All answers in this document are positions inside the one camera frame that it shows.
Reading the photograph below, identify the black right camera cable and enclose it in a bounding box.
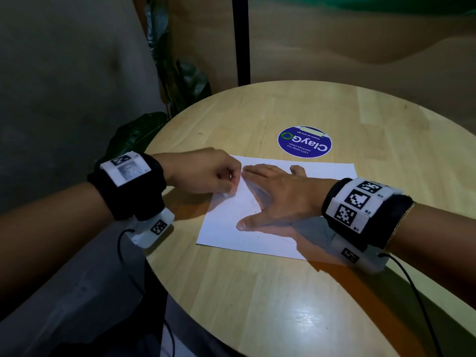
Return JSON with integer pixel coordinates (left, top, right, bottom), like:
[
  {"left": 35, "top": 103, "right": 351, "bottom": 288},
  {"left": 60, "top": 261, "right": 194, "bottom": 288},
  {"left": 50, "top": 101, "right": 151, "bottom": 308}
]
[{"left": 377, "top": 252, "right": 443, "bottom": 357}]

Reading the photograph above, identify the black left wristband with markers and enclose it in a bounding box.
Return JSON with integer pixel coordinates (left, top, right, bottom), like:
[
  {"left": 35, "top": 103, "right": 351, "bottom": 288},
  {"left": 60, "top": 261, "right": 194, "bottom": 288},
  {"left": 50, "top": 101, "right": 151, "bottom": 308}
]
[{"left": 87, "top": 151, "right": 167, "bottom": 222}]

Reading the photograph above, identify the wooden panel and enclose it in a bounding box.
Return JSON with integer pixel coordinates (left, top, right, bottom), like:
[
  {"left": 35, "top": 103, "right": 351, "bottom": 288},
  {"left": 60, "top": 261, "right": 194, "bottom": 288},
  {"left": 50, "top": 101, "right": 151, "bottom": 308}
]
[{"left": 132, "top": 0, "right": 476, "bottom": 134}]

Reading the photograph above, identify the thin gold bracelet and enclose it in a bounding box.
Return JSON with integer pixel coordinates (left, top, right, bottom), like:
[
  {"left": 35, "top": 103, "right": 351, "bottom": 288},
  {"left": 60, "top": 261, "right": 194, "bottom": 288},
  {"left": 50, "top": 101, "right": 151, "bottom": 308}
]
[{"left": 386, "top": 202, "right": 417, "bottom": 248}]

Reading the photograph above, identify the black vertical pole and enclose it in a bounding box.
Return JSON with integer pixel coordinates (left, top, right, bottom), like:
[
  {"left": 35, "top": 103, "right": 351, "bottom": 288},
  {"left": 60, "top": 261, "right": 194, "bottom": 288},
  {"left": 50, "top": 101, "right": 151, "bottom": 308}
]
[{"left": 231, "top": 0, "right": 252, "bottom": 87}]

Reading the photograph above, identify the round blue sticker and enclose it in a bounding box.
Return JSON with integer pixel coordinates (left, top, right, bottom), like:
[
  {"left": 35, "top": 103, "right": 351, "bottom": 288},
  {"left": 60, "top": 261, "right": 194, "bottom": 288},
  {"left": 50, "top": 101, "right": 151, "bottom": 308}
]
[{"left": 277, "top": 125, "right": 333, "bottom": 159}]

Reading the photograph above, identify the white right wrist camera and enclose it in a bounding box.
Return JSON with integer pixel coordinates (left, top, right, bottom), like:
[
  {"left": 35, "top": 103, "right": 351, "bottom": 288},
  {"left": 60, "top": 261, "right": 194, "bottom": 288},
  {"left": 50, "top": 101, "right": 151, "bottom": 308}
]
[{"left": 331, "top": 234, "right": 390, "bottom": 276}]

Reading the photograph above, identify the person's right hand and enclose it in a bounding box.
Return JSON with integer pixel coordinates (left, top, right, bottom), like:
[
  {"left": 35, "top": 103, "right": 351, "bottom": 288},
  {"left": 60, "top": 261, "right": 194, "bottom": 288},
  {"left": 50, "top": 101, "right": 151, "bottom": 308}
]
[{"left": 236, "top": 164, "right": 339, "bottom": 232}]

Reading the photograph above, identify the black right wristband with markers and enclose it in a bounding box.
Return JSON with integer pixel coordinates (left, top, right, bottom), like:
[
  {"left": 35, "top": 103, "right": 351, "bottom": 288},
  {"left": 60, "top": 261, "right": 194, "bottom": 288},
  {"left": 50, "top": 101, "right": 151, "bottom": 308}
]
[{"left": 321, "top": 177, "right": 416, "bottom": 253}]

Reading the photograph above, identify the black wristband with markers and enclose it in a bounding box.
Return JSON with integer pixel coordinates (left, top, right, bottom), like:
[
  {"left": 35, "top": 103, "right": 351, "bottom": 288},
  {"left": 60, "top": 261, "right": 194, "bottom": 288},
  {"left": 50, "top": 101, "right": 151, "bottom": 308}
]
[
  {"left": 87, "top": 151, "right": 167, "bottom": 222},
  {"left": 321, "top": 177, "right": 416, "bottom": 253}
]

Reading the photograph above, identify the dark green leafy plant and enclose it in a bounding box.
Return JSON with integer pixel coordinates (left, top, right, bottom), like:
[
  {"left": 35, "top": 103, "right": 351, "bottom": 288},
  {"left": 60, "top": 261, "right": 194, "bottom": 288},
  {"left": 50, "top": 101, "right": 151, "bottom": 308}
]
[{"left": 98, "top": 0, "right": 213, "bottom": 164}]

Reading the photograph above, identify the white paper sheet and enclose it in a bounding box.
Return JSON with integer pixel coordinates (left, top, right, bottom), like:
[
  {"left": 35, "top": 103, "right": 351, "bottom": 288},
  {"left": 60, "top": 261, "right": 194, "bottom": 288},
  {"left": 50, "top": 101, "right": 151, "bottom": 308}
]
[{"left": 196, "top": 155, "right": 357, "bottom": 261}]

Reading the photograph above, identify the person's left hand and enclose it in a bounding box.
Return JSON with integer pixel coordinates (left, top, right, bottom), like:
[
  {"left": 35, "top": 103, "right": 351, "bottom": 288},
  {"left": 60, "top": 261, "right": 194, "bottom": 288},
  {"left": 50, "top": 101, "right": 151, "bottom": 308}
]
[{"left": 152, "top": 147, "right": 242, "bottom": 199}]

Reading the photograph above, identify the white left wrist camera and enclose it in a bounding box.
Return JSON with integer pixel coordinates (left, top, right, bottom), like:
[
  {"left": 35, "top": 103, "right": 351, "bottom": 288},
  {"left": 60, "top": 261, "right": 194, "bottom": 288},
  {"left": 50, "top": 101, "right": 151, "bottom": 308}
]
[{"left": 126, "top": 208, "right": 176, "bottom": 249}]

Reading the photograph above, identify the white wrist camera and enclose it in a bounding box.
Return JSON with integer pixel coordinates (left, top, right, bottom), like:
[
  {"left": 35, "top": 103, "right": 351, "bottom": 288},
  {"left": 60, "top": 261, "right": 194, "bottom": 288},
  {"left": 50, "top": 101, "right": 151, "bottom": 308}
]
[
  {"left": 331, "top": 234, "right": 390, "bottom": 276},
  {"left": 126, "top": 208, "right": 176, "bottom": 249}
]

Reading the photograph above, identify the person's left forearm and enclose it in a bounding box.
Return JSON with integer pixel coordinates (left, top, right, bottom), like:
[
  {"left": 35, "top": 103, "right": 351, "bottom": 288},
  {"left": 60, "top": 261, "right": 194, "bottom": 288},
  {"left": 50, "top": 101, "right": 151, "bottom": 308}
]
[{"left": 0, "top": 181, "right": 114, "bottom": 313}]

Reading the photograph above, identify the black left camera cable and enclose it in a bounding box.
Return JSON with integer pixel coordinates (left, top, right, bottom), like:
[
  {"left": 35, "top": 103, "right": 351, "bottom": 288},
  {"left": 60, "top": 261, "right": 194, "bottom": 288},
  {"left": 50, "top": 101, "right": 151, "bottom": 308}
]
[{"left": 117, "top": 228, "right": 176, "bottom": 357}]

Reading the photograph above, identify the person's right forearm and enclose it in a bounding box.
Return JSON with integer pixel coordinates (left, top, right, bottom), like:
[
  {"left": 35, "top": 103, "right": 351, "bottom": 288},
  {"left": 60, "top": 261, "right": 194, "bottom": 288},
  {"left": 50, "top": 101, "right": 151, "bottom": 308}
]
[{"left": 388, "top": 203, "right": 476, "bottom": 309}]

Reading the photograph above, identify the round wooden table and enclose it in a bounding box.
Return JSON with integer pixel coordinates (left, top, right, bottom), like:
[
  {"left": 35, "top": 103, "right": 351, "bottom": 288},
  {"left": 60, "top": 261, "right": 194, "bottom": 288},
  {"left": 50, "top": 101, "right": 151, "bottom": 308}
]
[{"left": 144, "top": 80, "right": 476, "bottom": 357}]

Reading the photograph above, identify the black camera cable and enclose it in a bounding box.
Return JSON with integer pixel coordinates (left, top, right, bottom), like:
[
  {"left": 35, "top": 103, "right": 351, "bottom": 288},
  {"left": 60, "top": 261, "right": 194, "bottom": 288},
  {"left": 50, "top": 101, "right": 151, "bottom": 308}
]
[
  {"left": 117, "top": 228, "right": 176, "bottom": 357},
  {"left": 377, "top": 252, "right": 443, "bottom": 357}
]

